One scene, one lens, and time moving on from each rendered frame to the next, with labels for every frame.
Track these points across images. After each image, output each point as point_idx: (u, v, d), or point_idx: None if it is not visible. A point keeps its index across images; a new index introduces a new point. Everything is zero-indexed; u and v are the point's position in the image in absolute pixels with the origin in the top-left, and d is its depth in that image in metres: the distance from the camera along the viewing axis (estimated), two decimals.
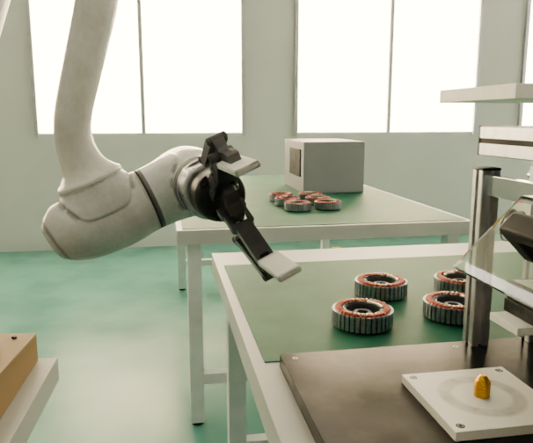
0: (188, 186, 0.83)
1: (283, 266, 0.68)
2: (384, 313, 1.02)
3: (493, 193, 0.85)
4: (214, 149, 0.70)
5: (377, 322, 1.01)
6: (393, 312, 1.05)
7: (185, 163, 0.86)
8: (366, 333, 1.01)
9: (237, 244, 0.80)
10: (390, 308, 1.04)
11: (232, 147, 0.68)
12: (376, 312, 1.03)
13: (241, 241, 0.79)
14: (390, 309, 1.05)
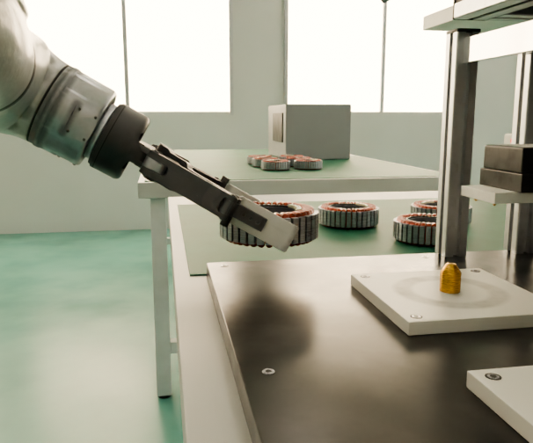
0: (82, 156, 0.59)
1: None
2: (284, 214, 0.61)
3: (470, 57, 0.68)
4: (209, 201, 0.56)
5: None
6: (311, 220, 0.62)
7: (44, 119, 0.55)
8: (250, 244, 0.61)
9: None
10: (304, 211, 0.62)
11: (241, 199, 0.57)
12: (278, 214, 0.62)
13: None
14: (308, 214, 0.62)
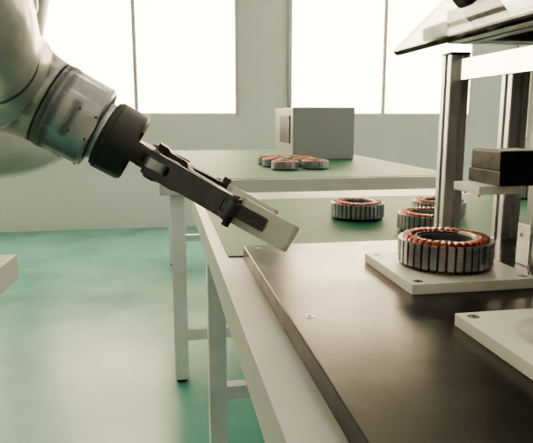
0: (82, 156, 0.59)
1: None
2: (472, 243, 0.65)
3: (462, 76, 0.83)
4: (210, 201, 0.57)
5: (458, 254, 0.64)
6: (492, 247, 0.67)
7: (44, 119, 0.55)
8: (438, 272, 0.66)
9: None
10: (486, 239, 0.67)
11: (243, 200, 0.58)
12: (463, 243, 0.66)
13: None
14: (489, 242, 0.67)
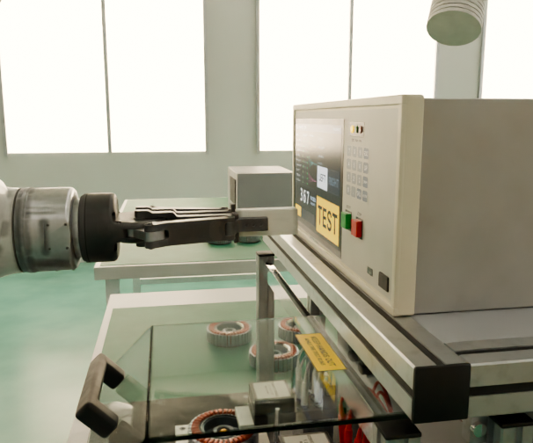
0: (76, 259, 0.60)
1: (281, 220, 0.66)
2: (231, 442, 0.86)
3: (265, 276, 1.04)
4: (210, 232, 0.61)
5: None
6: (251, 441, 0.88)
7: (24, 250, 0.57)
8: None
9: None
10: (246, 436, 0.88)
11: (238, 214, 0.63)
12: (228, 439, 0.88)
13: None
14: (249, 437, 0.88)
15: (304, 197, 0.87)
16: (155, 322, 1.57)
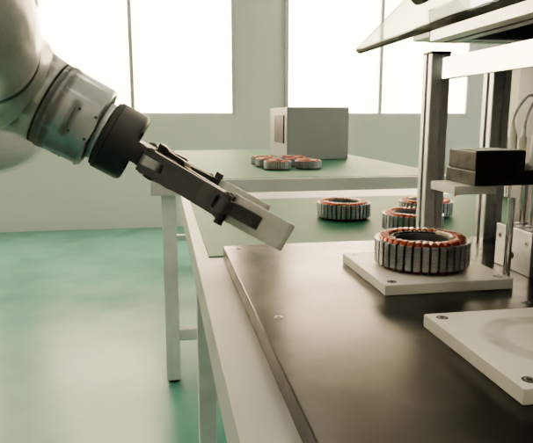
0: (82, 156, 0.59)
1: None
2: (447, 243, 0.64)
3: (442, 75, 0.82)
4: (205, 199, 0.56)
5: (433, 254, 0.64)
6: (468, 247, 0.66)
7: (44, 119, 0.55)
8: (413, 272, 0.65)
9: None
10: (462, 239, 0.66)
11: (236, 198, 0.56)
12: (438, 243, 0.66)
13: None
14: (464, 242, 0.66)
15: None
16: None
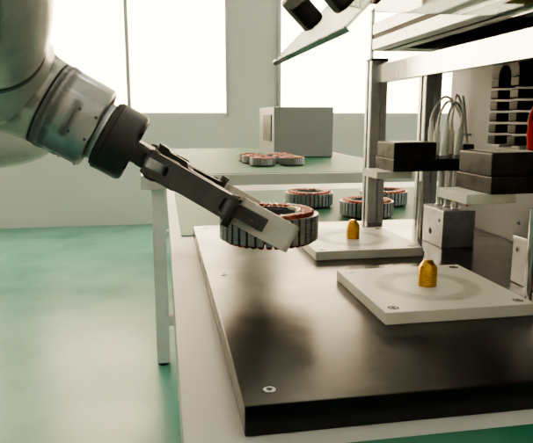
0: (82, 156, 0.58)
1: None
2: (284, 215, 0.61)
3: (380, 79, 0.96)
4: (210, 201, 0.56)
5: None
6: (311, 221, 0.62)
7: (44, 119, 0.55)
8: (250, 246, 0.61)
9: None
10: (304, 213, 0.62)
11: (242, 200, 0.57)
12: (278, 216, 0.62)
13: None
14: (307, 215, 0.62)
15: None
16: None
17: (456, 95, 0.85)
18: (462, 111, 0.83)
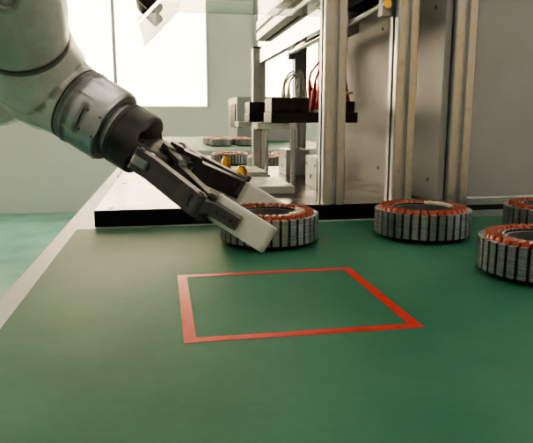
0: (96, 151, 0.66)
1: None
2: (266, 216, 0.60)
3: (258, 61, 1.33)
4: (185, 197, 0.59)
5: None
6: (298, 223, 0.61)
7: (59, 119, 0.64)
8: (235, 244, 0.62)
9: None
10: (290, 214, 0.61)
11: (215, 198, 0.59)
12: (265, 216, 0.62)
13: None
14: (295, 217, 0.61)
15: None
16: None
17: (299, 70, 1.22)
18: (302, 81, 1.21)
